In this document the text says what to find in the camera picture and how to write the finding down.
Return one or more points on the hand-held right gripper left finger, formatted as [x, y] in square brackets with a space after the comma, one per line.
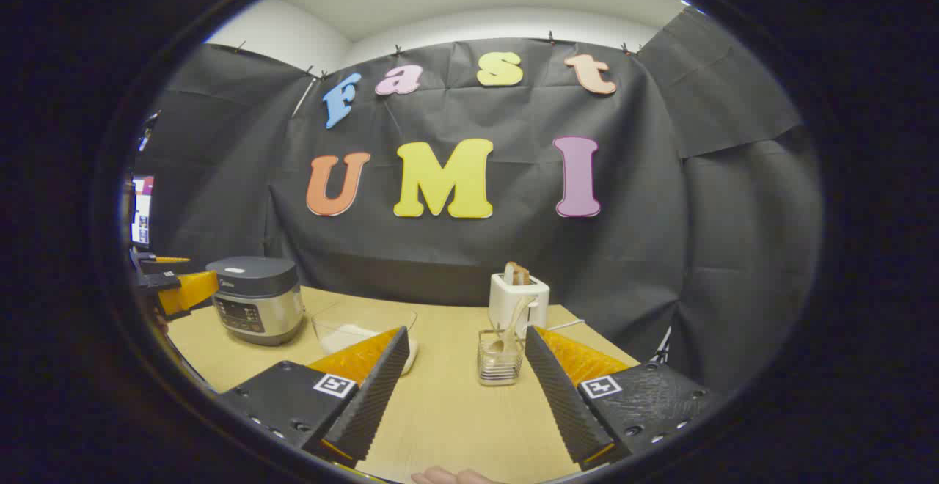
[374, 396]

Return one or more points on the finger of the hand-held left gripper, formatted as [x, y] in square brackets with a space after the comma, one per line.
[187, 292]
[169, 259]

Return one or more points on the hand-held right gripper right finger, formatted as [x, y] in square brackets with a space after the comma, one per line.
[561, 403]

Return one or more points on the grey rice cooker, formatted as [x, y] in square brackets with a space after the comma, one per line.
[257, 301]

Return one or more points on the wooden spoon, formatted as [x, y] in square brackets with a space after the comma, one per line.
[518, 317]

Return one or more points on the computer monitor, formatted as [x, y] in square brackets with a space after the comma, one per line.
[142, 213]

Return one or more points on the clear glass bowl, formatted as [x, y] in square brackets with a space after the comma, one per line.
[367, 315]

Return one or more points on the white toaster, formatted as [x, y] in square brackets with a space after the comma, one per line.
[508, 302]

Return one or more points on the bread slice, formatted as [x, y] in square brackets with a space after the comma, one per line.
[523, 276]
[510, 274]

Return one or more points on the black backdrop cloth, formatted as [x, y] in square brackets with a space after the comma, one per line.
[513, 249]

